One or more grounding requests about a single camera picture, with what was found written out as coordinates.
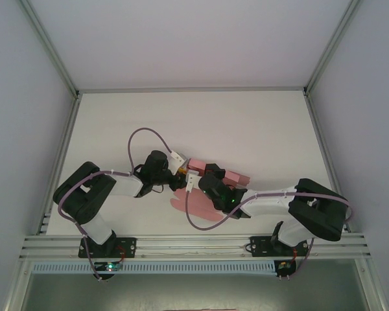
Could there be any pink paper box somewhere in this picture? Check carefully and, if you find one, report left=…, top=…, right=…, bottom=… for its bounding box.
left=169, top=157, right=252, bottom=224

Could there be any grey metal lower panel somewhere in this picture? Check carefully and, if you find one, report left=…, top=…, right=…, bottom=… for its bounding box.
left=19, top=273, right=377, bottom=311

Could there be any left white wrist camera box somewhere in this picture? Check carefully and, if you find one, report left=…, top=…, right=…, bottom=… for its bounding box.
left=168, top=151, right=188, bottom=170

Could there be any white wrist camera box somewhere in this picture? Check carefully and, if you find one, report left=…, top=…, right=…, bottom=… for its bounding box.
left=168, top=151, right=188, bottom=170
left=185, top=172, right=201, bottom=194

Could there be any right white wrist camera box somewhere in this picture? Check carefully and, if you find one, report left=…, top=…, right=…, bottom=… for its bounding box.
left=185, top=172, right=201, bottom=194

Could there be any wide aluminium mounting rail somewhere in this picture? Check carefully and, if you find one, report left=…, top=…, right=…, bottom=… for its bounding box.
left=18, top=232, right=372, bottom=260

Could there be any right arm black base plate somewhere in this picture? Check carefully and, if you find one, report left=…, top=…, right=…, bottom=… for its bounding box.
left=249, top=235, right=309, bottom=259

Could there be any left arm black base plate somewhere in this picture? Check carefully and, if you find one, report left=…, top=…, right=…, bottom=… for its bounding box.
left=78, top=236, right=137, bottom=259

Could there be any aluminium frame crossbar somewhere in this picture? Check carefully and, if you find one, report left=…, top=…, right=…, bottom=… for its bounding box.
left=76, top=85, right=307, bottom=95

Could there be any white slotted cable duct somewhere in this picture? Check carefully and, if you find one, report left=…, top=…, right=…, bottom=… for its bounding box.
left=31, top=261, right=276, bottom=275

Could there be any aluminium table side rail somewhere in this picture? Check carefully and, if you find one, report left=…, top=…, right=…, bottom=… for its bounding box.
left=303, top=92, right=353, bottom=233
left=36, top=93, right=82, bottom=235

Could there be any aluminium frame post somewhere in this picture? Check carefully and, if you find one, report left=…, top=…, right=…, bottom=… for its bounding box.
left=303, top=0, right=364, bottom=97
left=18, top=0, right=82, bottom=97

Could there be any aluminium frame leg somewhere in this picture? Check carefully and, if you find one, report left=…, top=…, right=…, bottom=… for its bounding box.
left=5, top=259, right=33, bottom=311
left=356, top=259, right=388, bottom=311

